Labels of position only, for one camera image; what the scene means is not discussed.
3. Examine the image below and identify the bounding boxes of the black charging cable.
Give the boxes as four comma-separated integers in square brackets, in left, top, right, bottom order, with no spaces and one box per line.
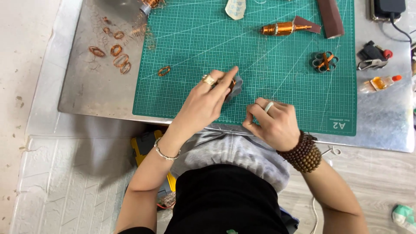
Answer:
[381,12,416,45]

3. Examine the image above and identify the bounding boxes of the black power bank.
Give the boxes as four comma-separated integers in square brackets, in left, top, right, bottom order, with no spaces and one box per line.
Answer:
[370,0,407,23]

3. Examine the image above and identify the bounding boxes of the group of copper wire loops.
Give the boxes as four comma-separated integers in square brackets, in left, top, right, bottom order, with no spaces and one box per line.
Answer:
[88,16,132,75]

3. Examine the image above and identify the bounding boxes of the black tool with red knob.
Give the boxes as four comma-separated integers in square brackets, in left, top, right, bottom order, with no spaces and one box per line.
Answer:
[356,40,393,71]

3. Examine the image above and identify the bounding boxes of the clear part with red wires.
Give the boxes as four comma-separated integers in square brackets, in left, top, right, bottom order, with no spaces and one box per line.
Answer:
[157,191,177,210]

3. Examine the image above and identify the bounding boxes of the person's grey shorts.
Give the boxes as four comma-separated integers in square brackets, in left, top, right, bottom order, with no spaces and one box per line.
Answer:
[170,129,291,193]

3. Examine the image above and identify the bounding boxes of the loose copper wire tangle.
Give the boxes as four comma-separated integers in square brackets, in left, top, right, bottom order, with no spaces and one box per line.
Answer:
[129,0,167,51]

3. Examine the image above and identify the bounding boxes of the copper wound metal cylinder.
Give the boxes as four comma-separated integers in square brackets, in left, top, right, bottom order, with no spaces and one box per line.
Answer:
[261,21,313,36]

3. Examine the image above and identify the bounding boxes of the white cable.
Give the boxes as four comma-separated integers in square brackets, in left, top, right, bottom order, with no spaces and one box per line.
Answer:
[309,145,342,234]

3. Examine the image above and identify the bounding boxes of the silver wrist bangle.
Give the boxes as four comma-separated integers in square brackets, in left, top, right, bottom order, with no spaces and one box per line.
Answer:
[154,137,181,161]

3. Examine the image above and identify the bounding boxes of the brown wooden bead bracelet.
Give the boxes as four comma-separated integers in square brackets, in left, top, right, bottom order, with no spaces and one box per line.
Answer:
[276,130,322,174]

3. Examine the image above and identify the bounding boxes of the small brown sandpaper piece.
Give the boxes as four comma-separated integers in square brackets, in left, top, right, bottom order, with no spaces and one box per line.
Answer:
[292,15,322,34]

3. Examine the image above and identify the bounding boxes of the clear glue bottle orange cap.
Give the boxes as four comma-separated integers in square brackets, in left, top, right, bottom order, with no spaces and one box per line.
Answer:
[358,75,403,94]

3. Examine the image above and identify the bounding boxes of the green white cloth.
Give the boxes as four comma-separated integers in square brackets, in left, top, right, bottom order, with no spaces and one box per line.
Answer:
[392,204,416,233]

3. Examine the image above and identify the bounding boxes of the white adhesive backing sheet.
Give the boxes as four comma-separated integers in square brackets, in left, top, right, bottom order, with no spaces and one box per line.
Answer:
[224,0,247,21]

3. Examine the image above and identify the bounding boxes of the person's left hand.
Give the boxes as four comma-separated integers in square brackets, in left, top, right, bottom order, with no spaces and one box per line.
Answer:
[165,66,240,146]

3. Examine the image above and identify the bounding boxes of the person's right hand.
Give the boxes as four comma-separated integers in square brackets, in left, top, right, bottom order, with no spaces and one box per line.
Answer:
[242,97,301,152]

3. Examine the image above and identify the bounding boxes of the green cutting mat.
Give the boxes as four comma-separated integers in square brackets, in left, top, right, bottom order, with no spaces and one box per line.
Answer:
[132,0,358,137]

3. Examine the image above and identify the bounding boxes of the metal wire spool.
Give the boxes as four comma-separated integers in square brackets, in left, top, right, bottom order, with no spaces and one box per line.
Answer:
[140,0,163,16]

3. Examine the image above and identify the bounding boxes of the grey stator with copper winding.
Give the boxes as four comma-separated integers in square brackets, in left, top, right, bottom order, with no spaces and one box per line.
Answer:
[224,75,244,104]

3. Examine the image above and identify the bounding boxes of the grey petal former with copper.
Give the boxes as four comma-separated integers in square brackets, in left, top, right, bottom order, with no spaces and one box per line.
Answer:
[312,51,339,73]

